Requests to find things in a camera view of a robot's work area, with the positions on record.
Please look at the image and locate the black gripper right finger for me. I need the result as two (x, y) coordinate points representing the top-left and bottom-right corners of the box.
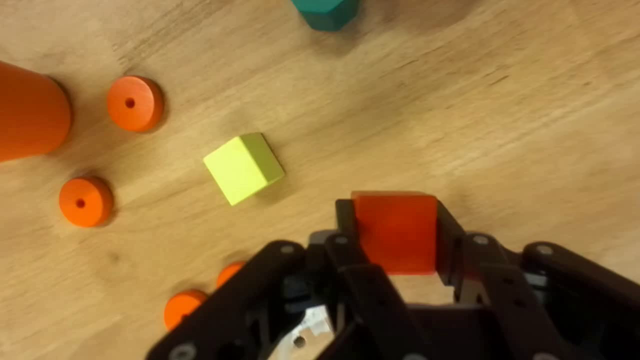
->
(435, 198), (640, 360)

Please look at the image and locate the orange cube block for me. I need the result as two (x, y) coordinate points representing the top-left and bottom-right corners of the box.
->
(349, 190), (440, 278)

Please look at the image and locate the yellow cube block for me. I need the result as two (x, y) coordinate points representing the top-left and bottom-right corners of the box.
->
(201, 130), (286, 207)

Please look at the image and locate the orange plastic cup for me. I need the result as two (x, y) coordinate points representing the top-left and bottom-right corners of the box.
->
(0, 59), (74, 163)

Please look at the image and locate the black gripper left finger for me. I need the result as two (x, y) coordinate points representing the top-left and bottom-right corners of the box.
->
(145, 198), (427, 360)

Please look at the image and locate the green octagonal block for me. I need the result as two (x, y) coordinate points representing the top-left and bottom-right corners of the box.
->
(290, 0), (361, 31)

